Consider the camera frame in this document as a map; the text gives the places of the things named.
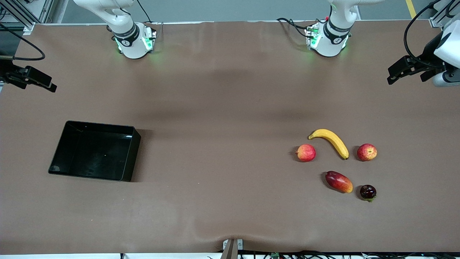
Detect black plastic box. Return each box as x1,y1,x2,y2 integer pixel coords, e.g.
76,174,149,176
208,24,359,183
48,121,141,182

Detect red yellow apple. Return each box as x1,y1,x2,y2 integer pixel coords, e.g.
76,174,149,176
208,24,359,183
295,144,317,163
357,143,378,162

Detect yellow banana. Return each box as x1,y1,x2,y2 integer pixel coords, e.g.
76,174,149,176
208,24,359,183
308,129,349,160

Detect dark purple mangosteen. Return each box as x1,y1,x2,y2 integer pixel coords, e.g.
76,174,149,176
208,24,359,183
360,185,377,202

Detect red mango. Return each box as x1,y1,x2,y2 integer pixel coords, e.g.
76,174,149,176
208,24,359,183
325,171,354,194

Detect brown table mat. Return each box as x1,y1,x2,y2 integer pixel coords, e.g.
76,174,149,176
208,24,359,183
0,20,460,255

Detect metal table clamp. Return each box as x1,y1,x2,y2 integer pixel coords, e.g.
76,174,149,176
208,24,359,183
222,238,244,259

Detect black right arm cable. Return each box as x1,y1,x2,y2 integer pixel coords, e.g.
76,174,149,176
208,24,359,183
0,23,46,61

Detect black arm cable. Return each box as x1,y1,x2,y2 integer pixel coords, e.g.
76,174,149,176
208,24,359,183
403,0,460,69
0,23,46,61

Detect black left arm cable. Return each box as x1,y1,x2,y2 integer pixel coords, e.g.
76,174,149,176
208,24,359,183
403,0,460,69

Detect aluminium frame profile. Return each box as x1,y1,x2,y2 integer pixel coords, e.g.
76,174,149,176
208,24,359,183
0,0,54,35
429,0,460,28

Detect black base cable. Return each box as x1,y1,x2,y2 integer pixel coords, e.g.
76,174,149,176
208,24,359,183
276,17,320,38

